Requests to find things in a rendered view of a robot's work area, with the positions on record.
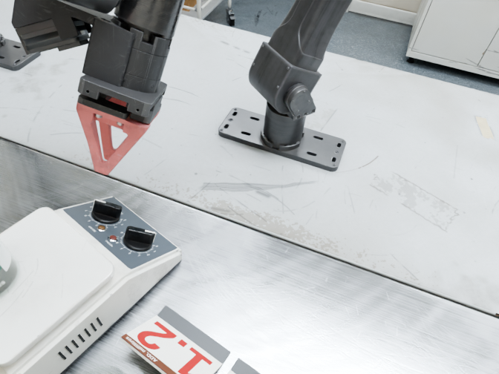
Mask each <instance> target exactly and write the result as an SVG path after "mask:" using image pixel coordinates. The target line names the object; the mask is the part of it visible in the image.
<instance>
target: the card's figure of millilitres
mask: <svg viewBox="0 0 499 374"><path fill-rule="evenodd" d="M129 336H130V337H132V338H133V339H134V340H135V341H136V342H138V343H139V344H140V345H142V346H143V347H144V348H146V349H147V350H148V351H149V352H150V353H152V354H153V355H154V356H156V357H157V358H158V359H160V360H161V361H162V362H163V363H164V364H166V365H167V366H168V367H170V368H171V369H172V370H174V371H175V372H176V373H177V374H210V373H211V371H213V370H214V369H215V368H216V367H217V364H216V363H215V362H214V361H213V360H211V359H210V358H208V357H207V356H206V355H204V354H203V353H202V352H201V351H199V350H198V349H196V348H195V347H193V346H192V345H191V344H190V343H188V342H187V341H185V340H184V339H183V338H181V337H180V336H179V335H178V334H176V333H175V332H173V331H172V330H171V329H169V328H168V327H167V326H166V325H164V324H163V323H161V322H160V321H159V320H157V319H156V318H155V319H153V320H152V321H150V322H148V323H147V324H145V325H143V326H142V327H141V328H139V329H137V330H135V331H133V332H132V333H130V334H129Z"/></svg>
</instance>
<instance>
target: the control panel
mask: <svg viewBox="0 0 499 374"><path fill-rule="evenodd" d="M104 201H107V202H110V203H114V204H117V205H120V206H122V207H123V209H122V212H121V215H120V219H119V221H118V222H116V223H113V224H104V223H100V222H98V221H96V220H95V219H94V218H93V217H92V216H91V212H92V210H93V209H92V208H93V204H94V202H91V203H86V204H82V205H79V206H74V207H70V208H67V209H63V210H64V212H65V213H66V214H68V215H69V216H70V217H71V218H72V219H73V220H75V221H76V222H77V223H78V224H79V225H81V227H83V229H84V230H86V231H87V232H88V233H89V234H90V235H91V236H93V237H94V238H95V239H96V240H97V241H99V242H100V243H101V244H102V245H103V246H104V247H105V248H106V249H107V250H108V251H109V252H111V253H112V254H113V255H114V256H115V257H117V258H118V259H119V260H120V261H121V262H122V263H124V264H125V265H126V266H127V267H128V268H129V269H134V268H136V267H138V266H141V265H143V264H144V263H147V262H149V261H151V260H154V259H155V258H157V257H160V256H162V255H164V254H166V253H168V252H171V251H173V250H175V249H176V248H177V247H176V246H175V245H174V244H173V243H171V242H170V241H169V240H167V239H166V238H165V237H164V236H162V235H161V234H160V233H159V232H157V231H156V230H155V229H153V228H152V227H151V226H150V225H149V224H147V223H146V222H145V221H144V220H142V219H141V218H140V217H138V216H137V215H136V214H135V213H134V212H132V211H131V210H130V209H128V208H127V207H126V206H124V205H123V204H122V203H121V202H120V201H119V200H117V199H116V198H115V197H110V198H107V199H104ZM98 226H104V227H105V230H100V229H98ZM127 226H134V227H137V228H141V229H148V230H151V231H154V232H155V233H156V236H155V239H154V242H153V243H152V246H151V248H150V249H149V250H147V251H145V252H136V251H134V250H131V249H129V248H128V247H126V246H125V244H124V243H123V238H124V235H125V231H126V228H127ZM111 235H115V236H116V237H117V239H116V240H111V239H110V238H109V237H110V236H111Z"/></svg>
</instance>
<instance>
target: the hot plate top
mask: <svg viewBox="0 0 499 374"><path fill-rule="evenodd" d="M0 239H1V240H2V242H3V243H4V244H5V246H6V247H7V248H8V249H9V250H10V251H11V253H12V254H13V255H14V256H15V258H16V259H17V261H18V262H19V264H20V266H21V268H22V274H21V277H20V279H19V282H18V283H17V284H16V286H15V288H14V289H13V290H12V291H11V292H10V293H8V294H7V295H6V296H4V297H3V298H1V299H0V367H7V366H9V365H11V364H13V363H14V362H16V361H17V360H18V359H19V358H21V357H22V356H23V355H24V354H25V353H26V352H27V351H28V350H30V349H31V348H32V347H33V346H34V345H35V344H37V343H38V342H39V341H40V340H42V339H43V338H44V337H45V336H46V335H47V334H48V333H49V332H50V331H52V330H53V329H54V328H55V327H57V326H58V325H59V324H60V323H61V322H62V321H64V320H65V319H66V318H67V317H68V316H69V315H70V314H71V313H72V312H74V311H75V310H76V309H77V308H79V307H80V306H81V305H82V304H83V303H85V302H86V301H87V300H88V299H89V298H90V297H91V296H92V295H93V294H95V293H96V292H97V291H98V290H99V289H101V288H102V287H103V286H104V285H106V284H107V282H109V281H110V279H112V278H113V276H114V272H115V269H114V265H113V263H112V262H111V261H110V260H109V259H108V258H106V257H105V256H104V255H103V254H102V253H101V252H99V251H98V250H97V249H96V248H95V247H94V246H93V245H91V244H90V243H89V242H88V241H87V240H86V239H85V238H84V237H83V236H82V235H81V234H80V233H79V232H77V231H76V230H75V229H74V228H73V227H72V226H70V225H69V224H68V223H67V222H66V221H65V220H63V219H62V218H61V217H60V216H59V215H58V214H57V213H56V212H55V211H54V210H53V209H50V208H47V207H44V208H40V209H37V210H35V211H34V212H33V213H31V214H29V215H28V216H26V217H25V218H23V219H22V220H20V221H19V222H18V223H16V224H14V225H13V226H11V227H10V228H9V229H7V230H5V231H4V232H2V233H1V234H0Z"/></svg>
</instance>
